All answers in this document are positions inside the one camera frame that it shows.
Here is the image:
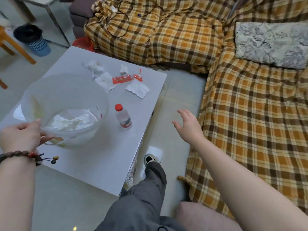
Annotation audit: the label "orange wooden chair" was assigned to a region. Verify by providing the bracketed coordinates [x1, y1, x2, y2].
[0, 26, 37, 90]

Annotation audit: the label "blue trash bin black bag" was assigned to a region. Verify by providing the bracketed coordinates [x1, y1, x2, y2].
[13, 24, 51, 57]

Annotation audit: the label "person's left hand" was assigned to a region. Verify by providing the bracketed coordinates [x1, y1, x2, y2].
[0, 118, 56, 156]

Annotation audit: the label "grey trousers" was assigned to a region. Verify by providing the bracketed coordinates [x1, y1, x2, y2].
[94, 161, 186, 231]

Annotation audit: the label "black cable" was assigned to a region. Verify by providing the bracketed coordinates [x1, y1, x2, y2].
[105, 0, 174, 38]

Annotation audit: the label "red snack wrapper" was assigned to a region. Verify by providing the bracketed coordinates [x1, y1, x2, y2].
[112, 69, 143, 85]

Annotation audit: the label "brown bead bracelet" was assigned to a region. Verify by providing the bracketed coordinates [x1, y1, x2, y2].
[0, 150, 60, 166]

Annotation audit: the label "person's left forearm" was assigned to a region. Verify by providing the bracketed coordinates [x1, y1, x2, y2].
[0, 155, 37, 231]

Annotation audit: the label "black and white shoe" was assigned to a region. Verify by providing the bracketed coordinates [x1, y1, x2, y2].
[144, 153, 161, 167]

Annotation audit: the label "dark brown sofa armrest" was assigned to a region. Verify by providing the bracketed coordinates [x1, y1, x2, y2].
[69, 0, 99, 39]

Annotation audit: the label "person's right hand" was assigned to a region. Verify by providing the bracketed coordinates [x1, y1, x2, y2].
[172, 109, 205, 144]

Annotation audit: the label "folded white tissue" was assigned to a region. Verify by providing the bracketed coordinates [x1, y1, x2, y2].
[125, 81, 151, 99]

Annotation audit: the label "person's right forearm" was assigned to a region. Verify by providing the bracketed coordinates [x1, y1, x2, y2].
[190, 136, 308, 231]

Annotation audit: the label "crumpled white tissue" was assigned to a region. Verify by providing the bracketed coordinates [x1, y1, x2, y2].
[83, 60, 106, 80]

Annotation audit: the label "metal frame table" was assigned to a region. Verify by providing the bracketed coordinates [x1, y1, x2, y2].
[0, 0, 71, 49]

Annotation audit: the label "white crumpled tissues in bin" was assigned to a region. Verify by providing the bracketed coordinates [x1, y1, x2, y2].
[46, 109, 99, 132]

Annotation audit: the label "red plastic bag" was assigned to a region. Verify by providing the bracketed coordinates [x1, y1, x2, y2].
[72, 37, 95, 53]

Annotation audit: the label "clear bottle with red cap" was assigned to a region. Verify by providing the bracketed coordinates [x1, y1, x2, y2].
[115, 104, 133, 130]

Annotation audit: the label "plaid sofa cover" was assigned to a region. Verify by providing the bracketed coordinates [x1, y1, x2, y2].
[178, 0, 308, 220]
[83, 0, 232, 74]

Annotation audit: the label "grey floral pillow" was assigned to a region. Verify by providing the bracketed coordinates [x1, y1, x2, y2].
[234, 21, 308, 70]

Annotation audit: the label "white coffee table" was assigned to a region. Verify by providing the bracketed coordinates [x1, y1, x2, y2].
[0, 46, 168, 197]

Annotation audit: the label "translucent plastic bin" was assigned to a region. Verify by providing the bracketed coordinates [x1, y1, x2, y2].
[21, 74, 110, 150]

